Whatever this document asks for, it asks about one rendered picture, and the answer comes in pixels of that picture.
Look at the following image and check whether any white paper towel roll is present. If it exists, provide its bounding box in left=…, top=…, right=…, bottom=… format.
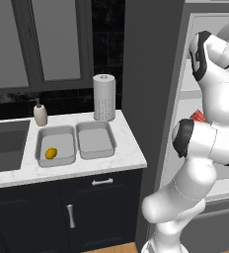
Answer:
left=92, top=73, right=116, bottom=123

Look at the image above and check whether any grey kitchen sink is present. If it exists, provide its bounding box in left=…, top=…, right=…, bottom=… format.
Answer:
left=0, top=119, right=32, bottom=174

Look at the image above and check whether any red food item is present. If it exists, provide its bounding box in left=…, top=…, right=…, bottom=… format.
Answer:
left=189, top=110, right=206, bottom=124

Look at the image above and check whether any grey tupperware container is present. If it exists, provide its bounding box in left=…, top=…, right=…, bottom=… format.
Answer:
left=35, top=125, right=78, bottom=168
left=74, top=120, right=118, bottom=161

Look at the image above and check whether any dark drawer front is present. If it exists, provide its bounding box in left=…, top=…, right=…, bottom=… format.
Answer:
left=58, top=168, right=144, bottom=196

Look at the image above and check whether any dark cupboard door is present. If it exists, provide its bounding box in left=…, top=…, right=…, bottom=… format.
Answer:
left=60, top=187, right=144, bottom=253
left=0, top=189, right=64, bottom=253

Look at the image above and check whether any beige soap dispenser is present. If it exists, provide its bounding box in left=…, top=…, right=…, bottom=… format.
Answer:
left=33, top=97, right=48, bottom=127

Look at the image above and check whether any silver cupboard door handle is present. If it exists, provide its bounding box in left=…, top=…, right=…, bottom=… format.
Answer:
left=66, top=204, right=77, bottom=229

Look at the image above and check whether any yellow lemon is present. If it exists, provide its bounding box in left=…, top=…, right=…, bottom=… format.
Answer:
left=44, top=147, right=58, bottom=160

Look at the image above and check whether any grey fridge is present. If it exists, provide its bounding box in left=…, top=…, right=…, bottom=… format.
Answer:
left=121, top=0, right=229, bottom=253

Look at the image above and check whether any silver drawer handle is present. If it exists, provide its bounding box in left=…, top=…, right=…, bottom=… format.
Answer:
left=91, top=177, right=115, bottom=187

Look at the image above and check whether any grey framed window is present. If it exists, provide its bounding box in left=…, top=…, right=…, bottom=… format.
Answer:
left=0, top=0, right=95, bottom=95

